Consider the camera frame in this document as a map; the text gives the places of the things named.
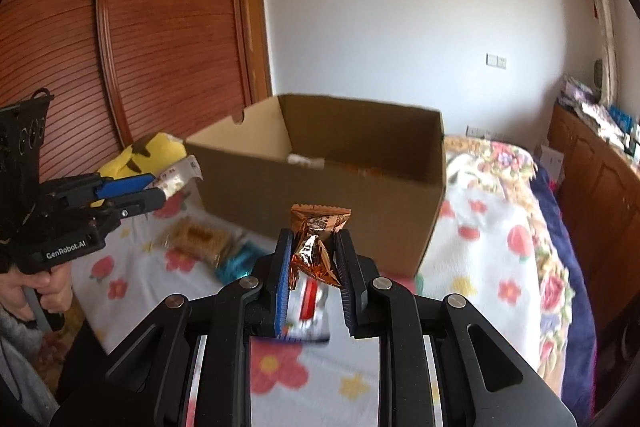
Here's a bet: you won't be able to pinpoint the person's left forearm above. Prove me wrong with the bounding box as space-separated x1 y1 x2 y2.
0 307 61 427

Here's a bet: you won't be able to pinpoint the wooden slatted wardrobe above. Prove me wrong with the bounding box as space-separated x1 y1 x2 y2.
0 0 251 188

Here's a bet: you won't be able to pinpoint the red snack packet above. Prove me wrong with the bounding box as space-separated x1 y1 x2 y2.
286 277 332 343

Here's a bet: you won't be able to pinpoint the blue boxes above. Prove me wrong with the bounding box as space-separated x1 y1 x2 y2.
607 106 636 138

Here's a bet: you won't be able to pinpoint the teal snack packet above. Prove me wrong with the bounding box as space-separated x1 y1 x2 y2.
215 241 266 283

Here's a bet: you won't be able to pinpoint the wooden cabinet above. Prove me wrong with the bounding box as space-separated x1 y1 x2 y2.
546 102 640 333

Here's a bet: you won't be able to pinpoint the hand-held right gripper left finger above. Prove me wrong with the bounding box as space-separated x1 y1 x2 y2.
50 228 296 427

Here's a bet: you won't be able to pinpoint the yellow plush toy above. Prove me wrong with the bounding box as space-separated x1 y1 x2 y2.
96 132 187 208

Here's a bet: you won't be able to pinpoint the white snack packet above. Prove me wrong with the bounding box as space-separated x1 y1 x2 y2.
150 156 203 198

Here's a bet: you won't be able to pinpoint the orange foil snack packet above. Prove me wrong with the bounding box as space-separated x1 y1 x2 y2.
290 203 353 290

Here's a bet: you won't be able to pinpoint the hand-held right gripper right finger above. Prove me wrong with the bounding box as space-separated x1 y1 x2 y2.
334 229 576 427

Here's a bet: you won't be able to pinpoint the stack of boxes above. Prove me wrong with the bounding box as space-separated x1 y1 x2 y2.
559 76 598 110

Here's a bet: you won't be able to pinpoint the patterned curtain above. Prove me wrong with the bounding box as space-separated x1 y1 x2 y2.
575 0 618 108

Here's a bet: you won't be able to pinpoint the floral blanket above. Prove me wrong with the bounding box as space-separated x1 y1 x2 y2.
444 136 573 400

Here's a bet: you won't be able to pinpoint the strawberry print tablecloth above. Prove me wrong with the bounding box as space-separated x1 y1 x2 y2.
70 187 543 427

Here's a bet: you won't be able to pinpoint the brown cardboard box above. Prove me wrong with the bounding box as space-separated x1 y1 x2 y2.
184 93 447 278

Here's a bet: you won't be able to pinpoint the clear pack of brown cakes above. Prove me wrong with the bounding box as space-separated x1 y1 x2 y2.
159 217 236 269

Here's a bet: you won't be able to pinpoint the navy blanket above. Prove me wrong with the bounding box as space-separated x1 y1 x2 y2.
530 162 598 413

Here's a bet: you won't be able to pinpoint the person's left hand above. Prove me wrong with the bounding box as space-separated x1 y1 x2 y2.
0 264 73 323

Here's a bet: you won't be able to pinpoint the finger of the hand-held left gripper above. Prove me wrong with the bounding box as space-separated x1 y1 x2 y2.
107 188 167 220
92 173 157 208

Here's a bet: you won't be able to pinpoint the wooden door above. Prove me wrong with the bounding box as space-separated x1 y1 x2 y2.
237 0 273 105

